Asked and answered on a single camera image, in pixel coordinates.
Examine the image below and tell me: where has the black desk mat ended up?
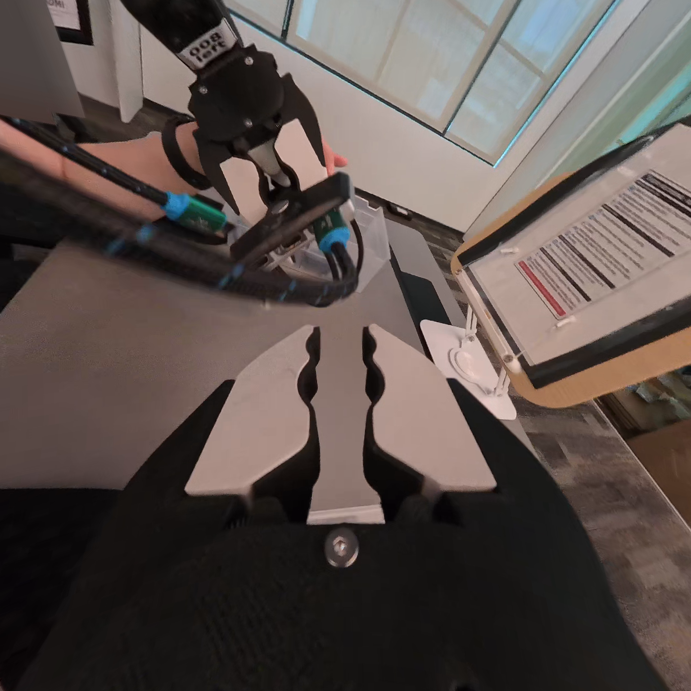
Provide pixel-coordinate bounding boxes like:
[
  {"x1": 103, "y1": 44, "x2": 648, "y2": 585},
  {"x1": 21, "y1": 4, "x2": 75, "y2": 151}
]
[{"x1": 388, "y1": 254, "x2": 468, "y2": 346}]

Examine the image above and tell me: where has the wooden framed notice board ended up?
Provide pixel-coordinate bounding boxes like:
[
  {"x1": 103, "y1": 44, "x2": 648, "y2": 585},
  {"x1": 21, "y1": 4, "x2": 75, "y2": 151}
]
[{"x1": 452, "y1": 123, "x2": 691, "y2": 409}]

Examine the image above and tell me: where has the thin black cable green plug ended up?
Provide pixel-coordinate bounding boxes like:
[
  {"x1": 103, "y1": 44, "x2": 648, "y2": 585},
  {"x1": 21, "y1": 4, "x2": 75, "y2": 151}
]
[{"x1": 315, "y1": 208, "x2": 365, "y2": 289}]

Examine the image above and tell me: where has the brown cardboard box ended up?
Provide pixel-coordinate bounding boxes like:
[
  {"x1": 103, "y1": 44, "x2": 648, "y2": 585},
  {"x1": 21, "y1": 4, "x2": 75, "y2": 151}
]
[{"x1": 626, "y1": 418, "x2": 691, "y2": 527}]

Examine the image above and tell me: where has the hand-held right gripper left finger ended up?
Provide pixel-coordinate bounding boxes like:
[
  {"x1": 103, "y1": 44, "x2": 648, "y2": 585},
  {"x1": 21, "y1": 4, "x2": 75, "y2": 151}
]
[{"x1": 185, "y1": 325, "x2": 323, "y2": 523}]

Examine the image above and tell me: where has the black framed wall picture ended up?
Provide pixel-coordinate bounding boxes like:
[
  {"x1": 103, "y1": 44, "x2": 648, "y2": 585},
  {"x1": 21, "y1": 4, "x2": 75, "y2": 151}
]
[{"x1": 55, "y1": 0, "x2": 94, "y2": 46}]

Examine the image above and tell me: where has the clear plastic bin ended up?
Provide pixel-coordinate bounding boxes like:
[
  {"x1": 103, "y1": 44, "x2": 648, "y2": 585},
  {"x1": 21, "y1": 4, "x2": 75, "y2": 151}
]
[{"x1": 299, "y1": 195, "x2": 390, "y2": 295}]

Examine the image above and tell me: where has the person's left forearm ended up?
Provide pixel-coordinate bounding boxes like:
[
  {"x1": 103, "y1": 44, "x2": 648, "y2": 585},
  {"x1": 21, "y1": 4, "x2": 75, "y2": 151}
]
[{"x1": 0, "y1": 119, "x2": 63, "y2": 181}]

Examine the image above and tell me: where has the person's left hand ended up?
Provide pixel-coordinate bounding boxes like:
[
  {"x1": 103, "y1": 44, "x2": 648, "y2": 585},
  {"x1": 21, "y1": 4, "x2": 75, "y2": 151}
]
[{"x1": 59, "y1": 131, "x2": 349, "y2": 221}]

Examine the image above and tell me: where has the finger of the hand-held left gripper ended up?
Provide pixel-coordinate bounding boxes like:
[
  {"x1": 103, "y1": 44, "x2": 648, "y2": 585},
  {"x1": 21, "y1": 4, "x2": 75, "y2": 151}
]
[
  {"x1": 254, "y1": 143, "x2": 287, "y2": 215},
  {"x1": 281, "y1": 166, "x2": 304, "y2": 209}
]

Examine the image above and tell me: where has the thick black braided hdmi cable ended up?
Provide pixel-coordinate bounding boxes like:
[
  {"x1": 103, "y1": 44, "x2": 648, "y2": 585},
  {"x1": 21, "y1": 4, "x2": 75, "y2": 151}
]
[{"x1": 0, "y1": 116, "x2": 360, "y2": 308}]

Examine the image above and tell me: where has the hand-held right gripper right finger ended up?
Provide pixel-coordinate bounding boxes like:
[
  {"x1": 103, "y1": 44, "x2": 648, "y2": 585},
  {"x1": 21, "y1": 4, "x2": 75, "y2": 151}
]
[{"x1": 362, "y1": 324, "x2": 497, "y2": 521}]

